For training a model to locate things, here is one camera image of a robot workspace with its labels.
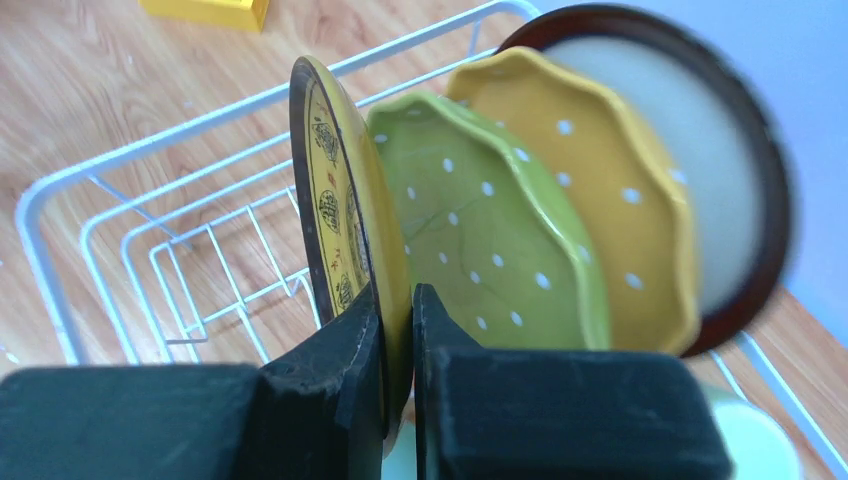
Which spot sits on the yellow dotted plate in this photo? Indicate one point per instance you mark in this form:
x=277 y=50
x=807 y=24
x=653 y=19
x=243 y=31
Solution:
x=619 y=177

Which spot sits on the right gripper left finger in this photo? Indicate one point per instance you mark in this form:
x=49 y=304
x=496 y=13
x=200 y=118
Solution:
x=313 y=413

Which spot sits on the light teal bowl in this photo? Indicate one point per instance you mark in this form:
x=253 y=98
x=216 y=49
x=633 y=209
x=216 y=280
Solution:
x=758 y=446

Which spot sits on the yellow toy brick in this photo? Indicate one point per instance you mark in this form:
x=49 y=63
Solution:
x=248 y=15

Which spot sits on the green dotted plate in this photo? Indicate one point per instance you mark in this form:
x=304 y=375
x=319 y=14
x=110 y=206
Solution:
x=487 y=226

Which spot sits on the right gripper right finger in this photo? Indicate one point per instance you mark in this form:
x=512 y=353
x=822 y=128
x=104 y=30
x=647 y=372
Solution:
x=486 y=413

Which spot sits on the brown-rimmed white plate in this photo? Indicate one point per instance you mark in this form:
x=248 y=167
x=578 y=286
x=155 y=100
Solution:
x=719 y=133

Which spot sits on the yellow patterned black-rimmed plate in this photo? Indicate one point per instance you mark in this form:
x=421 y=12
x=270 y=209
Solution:
x=351 y=232

